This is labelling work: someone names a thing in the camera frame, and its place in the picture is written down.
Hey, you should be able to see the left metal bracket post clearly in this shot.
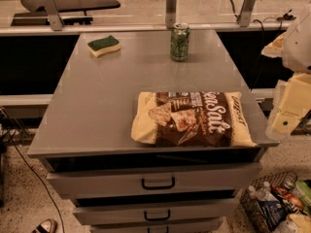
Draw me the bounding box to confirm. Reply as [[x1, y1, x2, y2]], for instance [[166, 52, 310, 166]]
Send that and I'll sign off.
[[41, 0, 63, 31]]

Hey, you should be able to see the green package in basket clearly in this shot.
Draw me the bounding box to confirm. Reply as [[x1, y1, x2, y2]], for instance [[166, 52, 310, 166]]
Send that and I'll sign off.
[[293, 180, 311, 206]]

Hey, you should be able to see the grey drawer cabinet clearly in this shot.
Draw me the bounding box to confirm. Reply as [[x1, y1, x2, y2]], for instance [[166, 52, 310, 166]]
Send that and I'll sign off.
[[28, 30, 273, 233]]

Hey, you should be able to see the green and yellow sponge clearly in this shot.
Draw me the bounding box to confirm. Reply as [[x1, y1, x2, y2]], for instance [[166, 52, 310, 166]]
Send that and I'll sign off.
[[87, 35, 121, 57]]

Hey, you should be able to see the right metal bracket post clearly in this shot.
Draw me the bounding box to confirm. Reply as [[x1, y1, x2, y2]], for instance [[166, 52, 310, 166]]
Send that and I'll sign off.
[[237, 0, 256, 27]]

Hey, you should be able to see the middle metal bracket post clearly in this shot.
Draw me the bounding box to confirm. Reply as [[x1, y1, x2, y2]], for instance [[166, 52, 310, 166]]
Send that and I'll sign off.
[[165, 0, 177, 29]]

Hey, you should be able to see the clear plastic water bottle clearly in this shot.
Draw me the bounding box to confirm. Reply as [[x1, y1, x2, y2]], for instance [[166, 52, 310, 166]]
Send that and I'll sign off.
[[256, 182, 277, 201]]

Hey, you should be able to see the wire basket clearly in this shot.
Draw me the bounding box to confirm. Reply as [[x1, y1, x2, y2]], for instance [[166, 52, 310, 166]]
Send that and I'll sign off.
[[240, 171, 297, 233]]

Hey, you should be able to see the sandal on floor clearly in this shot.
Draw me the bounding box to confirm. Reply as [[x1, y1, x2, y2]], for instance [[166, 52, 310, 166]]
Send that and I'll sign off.
[[31, 218, 57, 233]]

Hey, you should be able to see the bottom drawer with black handle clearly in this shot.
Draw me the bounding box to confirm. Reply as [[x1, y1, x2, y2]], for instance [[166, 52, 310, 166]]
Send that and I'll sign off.
[[89, 217, 223, 233]]

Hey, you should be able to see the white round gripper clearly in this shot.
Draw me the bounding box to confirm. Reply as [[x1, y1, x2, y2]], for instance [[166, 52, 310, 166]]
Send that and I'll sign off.
[[261, 4, 311, 141]]

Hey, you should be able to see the black floor cable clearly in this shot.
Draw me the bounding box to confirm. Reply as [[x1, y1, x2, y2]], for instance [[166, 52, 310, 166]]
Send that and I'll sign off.
[[0, 126, 66, 233]]

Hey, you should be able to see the brown sea salt chip bag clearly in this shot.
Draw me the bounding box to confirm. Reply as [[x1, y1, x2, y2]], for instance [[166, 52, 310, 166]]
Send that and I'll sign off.
[[131, 91, 256, 148]]

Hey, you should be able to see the green soda can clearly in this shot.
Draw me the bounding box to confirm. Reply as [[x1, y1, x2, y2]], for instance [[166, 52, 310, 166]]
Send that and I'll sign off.
[[170, 23, 190, 61]]

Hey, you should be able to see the drawer with black handle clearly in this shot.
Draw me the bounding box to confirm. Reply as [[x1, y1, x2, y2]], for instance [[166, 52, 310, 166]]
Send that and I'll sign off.
[[48, 162, 261, 199], [89, 217, 223, 233], [73, 198, 238, 225]]

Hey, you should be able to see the top drawer with black handle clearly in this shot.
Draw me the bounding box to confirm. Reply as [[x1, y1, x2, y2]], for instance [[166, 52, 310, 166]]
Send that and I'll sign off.
[[48, 162, 261, 199]]

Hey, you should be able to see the middle drawer with black handle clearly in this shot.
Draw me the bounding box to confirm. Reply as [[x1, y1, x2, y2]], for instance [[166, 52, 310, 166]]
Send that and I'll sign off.
[[73, 198, 238, 225]]

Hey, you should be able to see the metal bracket post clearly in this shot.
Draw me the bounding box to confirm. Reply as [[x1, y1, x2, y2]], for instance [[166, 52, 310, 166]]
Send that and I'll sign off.
[[237, 0, 256, 27], [165, 0, 177, 29], [41, 0, 63, 31]]

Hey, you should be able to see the red snack package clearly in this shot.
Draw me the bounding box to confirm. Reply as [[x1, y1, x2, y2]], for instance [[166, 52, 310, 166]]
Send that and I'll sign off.
[[271, 184, 303, 210]]

